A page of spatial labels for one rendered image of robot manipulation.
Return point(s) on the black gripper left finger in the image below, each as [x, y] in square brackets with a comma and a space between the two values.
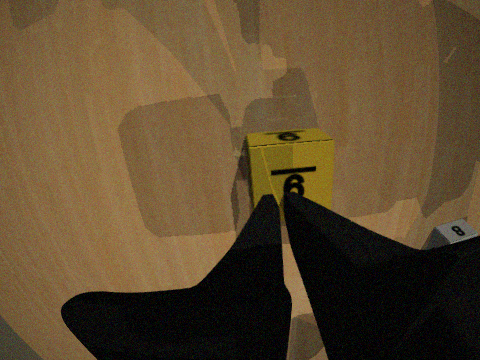
[240, 311]

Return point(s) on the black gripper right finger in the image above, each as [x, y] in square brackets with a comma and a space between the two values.
[371, 295]

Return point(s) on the yellow block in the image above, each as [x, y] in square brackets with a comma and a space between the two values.
[290, 161]

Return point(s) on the grey block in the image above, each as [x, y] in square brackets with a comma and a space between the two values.
[450, 233]

